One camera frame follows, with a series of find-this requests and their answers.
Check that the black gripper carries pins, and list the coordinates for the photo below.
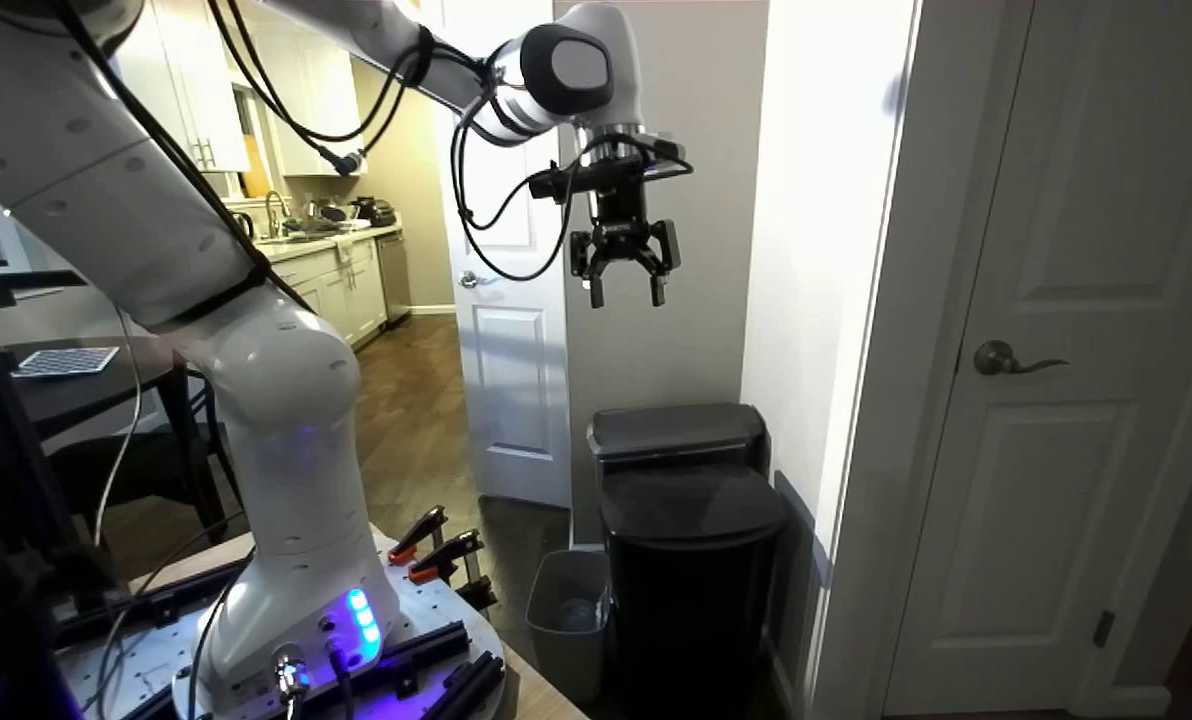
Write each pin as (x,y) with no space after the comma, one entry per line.
(623,241)

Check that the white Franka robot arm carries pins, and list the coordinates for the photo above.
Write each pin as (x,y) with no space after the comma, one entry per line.
(278,401)

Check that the black trash bin body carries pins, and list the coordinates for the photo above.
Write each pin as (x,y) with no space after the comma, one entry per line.
(689,626)

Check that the small door knob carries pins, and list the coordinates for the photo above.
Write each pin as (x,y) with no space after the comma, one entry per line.
(473,282)

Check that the dark countertop appliance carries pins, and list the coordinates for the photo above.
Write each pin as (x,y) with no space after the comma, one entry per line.
(375,210)

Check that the red black clamp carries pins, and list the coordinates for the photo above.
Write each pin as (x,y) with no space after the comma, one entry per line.
(419,533)
(444,556)

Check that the small grey waste basket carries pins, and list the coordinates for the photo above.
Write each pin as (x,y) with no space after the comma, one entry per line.
(565,626)

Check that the narrow white upper cabinet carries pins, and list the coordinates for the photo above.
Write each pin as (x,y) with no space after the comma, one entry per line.
(306,94)

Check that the white panel door silver lever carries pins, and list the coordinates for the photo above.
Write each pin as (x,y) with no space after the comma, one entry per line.
(1091,201)

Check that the wide white upper cabinet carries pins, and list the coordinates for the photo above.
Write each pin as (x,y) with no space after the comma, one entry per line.
(190,80)

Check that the grey tablet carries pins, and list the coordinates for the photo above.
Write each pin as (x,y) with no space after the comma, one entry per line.
(69,360)

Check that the dark door hinge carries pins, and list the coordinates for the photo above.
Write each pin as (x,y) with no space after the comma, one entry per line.
(1101,630)

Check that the dark wooden table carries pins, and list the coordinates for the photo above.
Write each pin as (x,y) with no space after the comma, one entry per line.
(49,401)

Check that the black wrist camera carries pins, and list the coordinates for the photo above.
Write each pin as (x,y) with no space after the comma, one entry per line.
(630,161)

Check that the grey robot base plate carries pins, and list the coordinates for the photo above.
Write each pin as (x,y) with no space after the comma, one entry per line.
(421,615)

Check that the long black rail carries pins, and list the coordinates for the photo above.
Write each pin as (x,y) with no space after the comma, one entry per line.
(411,655)

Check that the short black rail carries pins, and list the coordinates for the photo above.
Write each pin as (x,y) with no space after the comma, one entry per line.
(466,685)

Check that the black camera stand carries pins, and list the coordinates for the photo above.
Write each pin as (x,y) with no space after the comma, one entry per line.
(8,441)

